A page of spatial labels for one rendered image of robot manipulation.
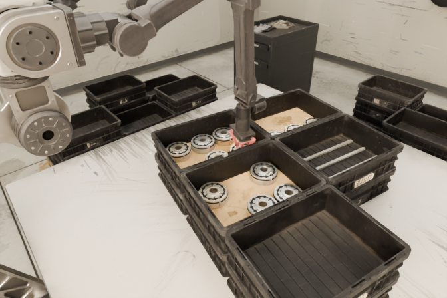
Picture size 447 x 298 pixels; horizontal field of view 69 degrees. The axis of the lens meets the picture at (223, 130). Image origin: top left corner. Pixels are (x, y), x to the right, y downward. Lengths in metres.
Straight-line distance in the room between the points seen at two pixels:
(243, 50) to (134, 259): 0.78
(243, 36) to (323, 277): 0.74
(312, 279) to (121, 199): 0.81
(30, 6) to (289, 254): 0.89
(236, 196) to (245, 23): 0.58
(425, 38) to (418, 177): 2.80
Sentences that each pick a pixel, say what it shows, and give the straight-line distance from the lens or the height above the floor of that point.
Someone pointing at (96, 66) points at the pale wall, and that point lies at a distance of 4.23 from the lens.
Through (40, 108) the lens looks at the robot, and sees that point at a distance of 1.08.
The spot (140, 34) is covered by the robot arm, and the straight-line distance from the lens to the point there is 0.80.
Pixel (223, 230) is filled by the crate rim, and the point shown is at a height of 0.93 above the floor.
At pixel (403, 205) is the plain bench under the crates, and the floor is 0.70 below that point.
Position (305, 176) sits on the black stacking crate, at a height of 0.90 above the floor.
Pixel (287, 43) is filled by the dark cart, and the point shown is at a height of 0.81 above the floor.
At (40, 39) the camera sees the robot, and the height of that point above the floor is 1.46.
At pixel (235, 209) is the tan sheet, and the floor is 0.83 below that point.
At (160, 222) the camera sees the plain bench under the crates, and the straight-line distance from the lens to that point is 1.30.
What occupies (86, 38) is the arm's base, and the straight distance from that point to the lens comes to 0.76.
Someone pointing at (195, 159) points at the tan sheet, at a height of 0.83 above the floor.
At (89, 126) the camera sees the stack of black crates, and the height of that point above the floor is 0.49.
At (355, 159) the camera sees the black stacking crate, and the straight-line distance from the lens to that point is 1.43.
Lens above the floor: 1.65
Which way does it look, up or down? 32 degrees down
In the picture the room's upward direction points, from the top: 1 degrees counter-clockwise
